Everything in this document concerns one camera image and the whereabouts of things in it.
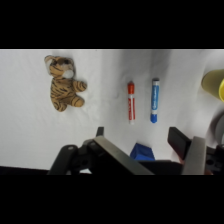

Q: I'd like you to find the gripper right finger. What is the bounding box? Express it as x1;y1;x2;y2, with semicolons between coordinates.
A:
168;126;208;176

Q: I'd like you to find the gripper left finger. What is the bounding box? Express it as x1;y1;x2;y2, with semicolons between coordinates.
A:
92;126;155;176

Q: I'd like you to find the red marker pen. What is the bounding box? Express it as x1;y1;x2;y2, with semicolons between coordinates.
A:
127;80;137;125

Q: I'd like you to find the blue marker pen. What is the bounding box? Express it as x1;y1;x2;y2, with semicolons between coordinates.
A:
150;78;161;124

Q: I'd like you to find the blue block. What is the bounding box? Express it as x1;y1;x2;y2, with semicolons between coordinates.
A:
129;142;156;162

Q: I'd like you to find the yellow plastic cup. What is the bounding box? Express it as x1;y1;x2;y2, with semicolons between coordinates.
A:
201;68;224;103

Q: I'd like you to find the tiger plush toy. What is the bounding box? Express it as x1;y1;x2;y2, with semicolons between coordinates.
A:
43;54;88;113

